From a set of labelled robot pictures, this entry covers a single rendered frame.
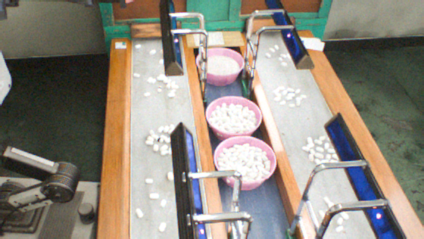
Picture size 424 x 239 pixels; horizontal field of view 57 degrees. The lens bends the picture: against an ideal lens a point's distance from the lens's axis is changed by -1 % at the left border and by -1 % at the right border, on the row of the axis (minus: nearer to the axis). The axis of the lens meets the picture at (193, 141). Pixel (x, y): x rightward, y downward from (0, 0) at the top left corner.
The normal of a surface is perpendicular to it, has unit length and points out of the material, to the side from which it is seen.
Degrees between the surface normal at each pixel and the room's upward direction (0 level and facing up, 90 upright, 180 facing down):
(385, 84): 0
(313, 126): 0
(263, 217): 0
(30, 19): 90
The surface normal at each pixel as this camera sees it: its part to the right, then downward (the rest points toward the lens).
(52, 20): 0.12, 0.72
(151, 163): 0.01, -0.69
